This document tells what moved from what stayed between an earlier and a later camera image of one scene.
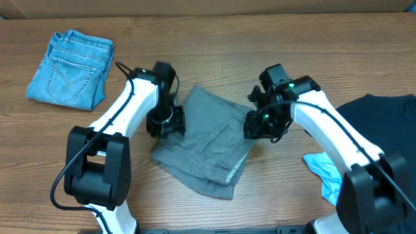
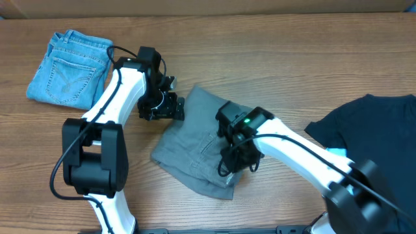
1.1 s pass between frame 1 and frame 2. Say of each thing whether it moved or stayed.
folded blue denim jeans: stayed
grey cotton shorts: stayed
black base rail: stayed
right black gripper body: moved
